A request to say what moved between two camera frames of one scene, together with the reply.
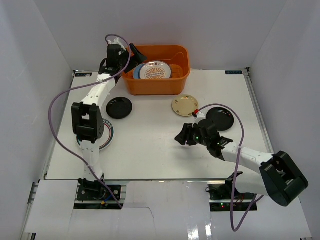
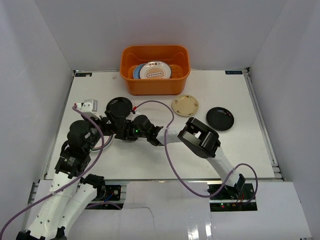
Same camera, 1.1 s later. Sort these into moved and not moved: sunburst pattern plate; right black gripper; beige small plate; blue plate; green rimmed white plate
Moved: right black gripper
Not moved: green rimmed white plate; sunburst pattern plate; blue plate; beige small plate
